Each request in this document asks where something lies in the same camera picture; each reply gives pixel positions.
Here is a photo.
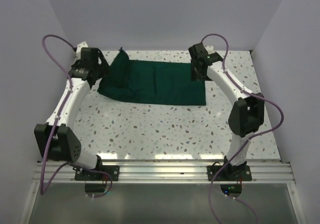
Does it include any dark green surgical cloth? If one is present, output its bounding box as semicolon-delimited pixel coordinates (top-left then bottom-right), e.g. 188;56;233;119
97;49;206;106

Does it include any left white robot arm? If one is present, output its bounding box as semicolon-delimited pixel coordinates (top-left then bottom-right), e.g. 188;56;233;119
34;42;110;180

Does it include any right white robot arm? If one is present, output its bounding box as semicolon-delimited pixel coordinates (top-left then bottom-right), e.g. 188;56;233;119
188;43;265;181

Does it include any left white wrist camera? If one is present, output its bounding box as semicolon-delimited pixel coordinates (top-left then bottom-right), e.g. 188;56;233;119
75;41;88;60

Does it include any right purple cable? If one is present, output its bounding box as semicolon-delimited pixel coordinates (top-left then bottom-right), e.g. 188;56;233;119
201;33;285;224

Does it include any purple cable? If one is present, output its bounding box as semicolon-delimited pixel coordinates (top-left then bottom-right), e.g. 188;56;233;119
39;34;113;197
201;33;285;224

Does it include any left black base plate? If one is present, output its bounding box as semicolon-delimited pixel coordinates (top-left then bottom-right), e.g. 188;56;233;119
72;165;120;181

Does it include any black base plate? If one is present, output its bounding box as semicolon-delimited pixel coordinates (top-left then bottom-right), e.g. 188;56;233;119
206;164;253;181
72;165;120;181

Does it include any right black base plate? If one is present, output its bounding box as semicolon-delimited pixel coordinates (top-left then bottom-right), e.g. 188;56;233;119
206;164;253;181

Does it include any aluminium mounting rail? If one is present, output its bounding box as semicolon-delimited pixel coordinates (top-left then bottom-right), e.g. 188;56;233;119
32;158;294;184

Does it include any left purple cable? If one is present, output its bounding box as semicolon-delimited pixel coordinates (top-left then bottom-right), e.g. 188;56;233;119
39;34;113;197

